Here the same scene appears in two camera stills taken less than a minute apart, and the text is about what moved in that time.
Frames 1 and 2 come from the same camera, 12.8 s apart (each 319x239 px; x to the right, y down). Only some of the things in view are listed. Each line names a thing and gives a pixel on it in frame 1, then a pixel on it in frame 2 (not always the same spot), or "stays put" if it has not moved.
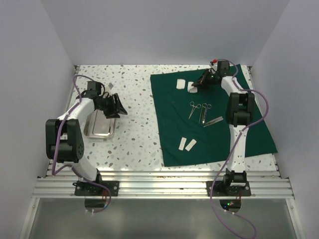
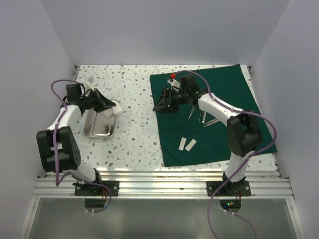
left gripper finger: (121, 109) -> (100, 103)
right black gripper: (203, 81) -> (162, 104)
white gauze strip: (182, 143) stays put
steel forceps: (192, 104) stays put
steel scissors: (204, 111) stays put
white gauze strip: (191, 145) stays put
